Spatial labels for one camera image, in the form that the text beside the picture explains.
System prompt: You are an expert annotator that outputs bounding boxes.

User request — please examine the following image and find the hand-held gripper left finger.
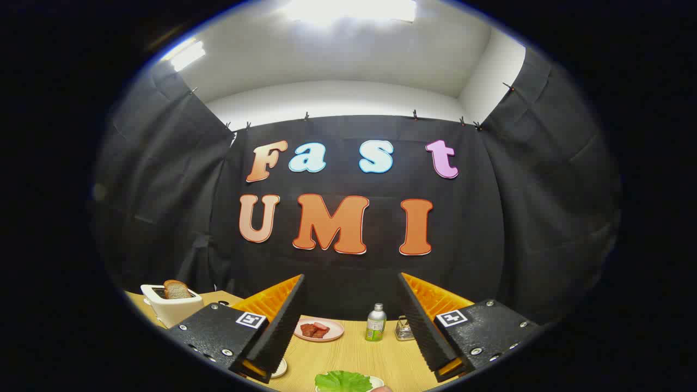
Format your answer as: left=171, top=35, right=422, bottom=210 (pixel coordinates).
left=166, top=274, right=305, bottom=384

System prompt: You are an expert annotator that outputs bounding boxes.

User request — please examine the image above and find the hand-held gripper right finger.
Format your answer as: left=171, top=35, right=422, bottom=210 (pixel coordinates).
left=398, top=272, right=541, bottom=383

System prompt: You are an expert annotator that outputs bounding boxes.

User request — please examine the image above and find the green lettuce leaf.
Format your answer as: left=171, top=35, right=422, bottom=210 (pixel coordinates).
left=315, top=371, right=374, bottom=392

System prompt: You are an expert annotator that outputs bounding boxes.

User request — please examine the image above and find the brown crust bread slice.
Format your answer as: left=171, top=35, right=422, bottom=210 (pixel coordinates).
left=163, top=280, right=192, bottom=300

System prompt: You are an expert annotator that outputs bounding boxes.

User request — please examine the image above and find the silver green drink bottle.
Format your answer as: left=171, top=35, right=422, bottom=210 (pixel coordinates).
left=365, top=303, right=387, bottom=342

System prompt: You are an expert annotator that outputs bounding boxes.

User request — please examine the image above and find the pink plate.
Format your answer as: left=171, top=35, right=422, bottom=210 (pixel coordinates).
left=294, top=317, right=345, bottom=342

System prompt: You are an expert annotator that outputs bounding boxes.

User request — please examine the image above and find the white irregular shaped dish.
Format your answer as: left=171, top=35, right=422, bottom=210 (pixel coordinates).
left=316, top=376, right=386, bottom=392

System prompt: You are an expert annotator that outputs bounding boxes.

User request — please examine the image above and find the black backdrop cloth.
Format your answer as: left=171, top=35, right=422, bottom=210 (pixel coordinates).
left=90, top=46, right=624, bottom=327

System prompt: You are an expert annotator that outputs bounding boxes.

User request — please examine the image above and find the cream white toaster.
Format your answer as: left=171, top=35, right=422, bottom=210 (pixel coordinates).
left=140, top=283, right=205, bottom=329

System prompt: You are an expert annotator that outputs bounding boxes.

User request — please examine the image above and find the ceiling light panel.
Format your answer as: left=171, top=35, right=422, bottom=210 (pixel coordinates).
left=283, top=0, right=417, bottom=23
left=163, top=38, right=206, bottom=71

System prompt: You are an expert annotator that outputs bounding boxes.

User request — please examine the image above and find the wire cutlery holder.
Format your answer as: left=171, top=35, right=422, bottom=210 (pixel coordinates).
left=395, top=316, right=417, bottom=342

